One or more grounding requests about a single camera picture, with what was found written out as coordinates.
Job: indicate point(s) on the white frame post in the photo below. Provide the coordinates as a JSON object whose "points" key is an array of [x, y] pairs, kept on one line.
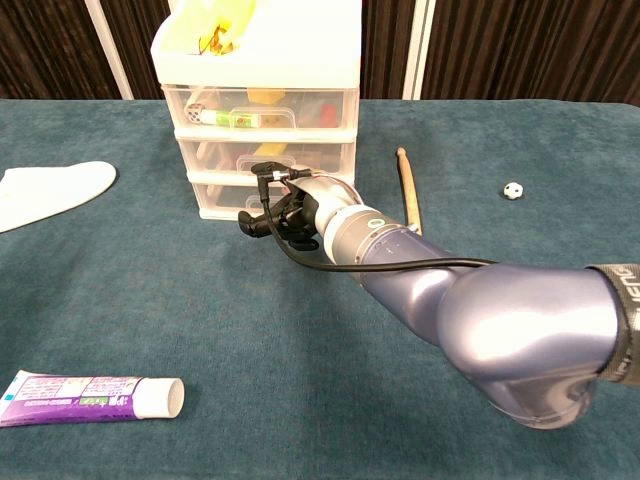
{"points": [[110, 50], [419, 50]]}

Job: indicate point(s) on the green white glue stick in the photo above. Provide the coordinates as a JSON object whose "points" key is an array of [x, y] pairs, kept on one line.
{"points": [[230, 119]]}

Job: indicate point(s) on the white slipper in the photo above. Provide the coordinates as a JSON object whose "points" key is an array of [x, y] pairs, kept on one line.
{"points": [[50, 192]]}

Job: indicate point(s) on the yellow block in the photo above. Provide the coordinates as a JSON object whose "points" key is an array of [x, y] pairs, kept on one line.
{"points": [[265, 96]]}

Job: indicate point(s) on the small soccer ball toy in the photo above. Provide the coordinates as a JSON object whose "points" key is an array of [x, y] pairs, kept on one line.
{"points": [[513, 191]]}

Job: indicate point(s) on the purple white toothpaste tube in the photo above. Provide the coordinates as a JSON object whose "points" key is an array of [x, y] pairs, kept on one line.
{"points": [[75, 397]]}

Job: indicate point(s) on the white die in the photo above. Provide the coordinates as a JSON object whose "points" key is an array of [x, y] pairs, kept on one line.
{"points": [[195, 113]]}

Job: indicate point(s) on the teal tablecloth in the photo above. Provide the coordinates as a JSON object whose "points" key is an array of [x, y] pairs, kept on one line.
{"points": [[200, 325]]}

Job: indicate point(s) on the wooden drumstick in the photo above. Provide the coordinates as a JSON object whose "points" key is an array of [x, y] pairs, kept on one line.
{"points": [[407, 175]]}

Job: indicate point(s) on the white plastic drawer cabinet frame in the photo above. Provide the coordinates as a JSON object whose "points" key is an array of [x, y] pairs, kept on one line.
{"points": [[280, 60]]}

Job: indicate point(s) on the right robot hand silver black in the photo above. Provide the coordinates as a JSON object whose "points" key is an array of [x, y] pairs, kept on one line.
{"points": [[325, 197]]}

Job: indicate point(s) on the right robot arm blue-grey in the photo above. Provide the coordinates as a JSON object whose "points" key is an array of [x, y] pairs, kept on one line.
{"points": [[500, 325]]}

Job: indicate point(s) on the dark brown pleated curtain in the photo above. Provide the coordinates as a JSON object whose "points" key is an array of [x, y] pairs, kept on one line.
{"points": [[525, 50]]}

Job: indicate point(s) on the yellow rubber chicken toy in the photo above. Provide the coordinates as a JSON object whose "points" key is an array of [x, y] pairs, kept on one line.
{"points": [[235, 15]]}

